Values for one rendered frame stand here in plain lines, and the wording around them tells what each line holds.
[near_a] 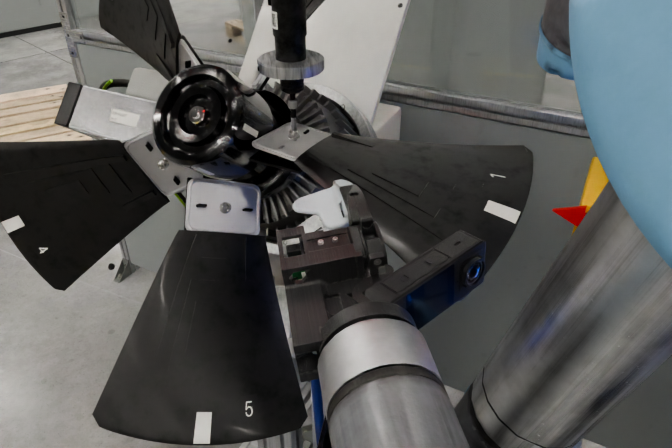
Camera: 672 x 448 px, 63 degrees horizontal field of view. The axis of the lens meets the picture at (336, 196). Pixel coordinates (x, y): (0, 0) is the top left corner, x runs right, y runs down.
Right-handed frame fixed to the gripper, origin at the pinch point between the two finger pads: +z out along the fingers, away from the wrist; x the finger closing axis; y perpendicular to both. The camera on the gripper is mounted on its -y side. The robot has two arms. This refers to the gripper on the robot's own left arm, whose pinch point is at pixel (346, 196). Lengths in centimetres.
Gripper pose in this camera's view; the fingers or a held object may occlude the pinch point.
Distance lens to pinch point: 54.2
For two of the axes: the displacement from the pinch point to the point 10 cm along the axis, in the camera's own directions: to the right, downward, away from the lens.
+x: 1.1, 8.4, 5.4
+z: -1.7, -5.2, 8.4
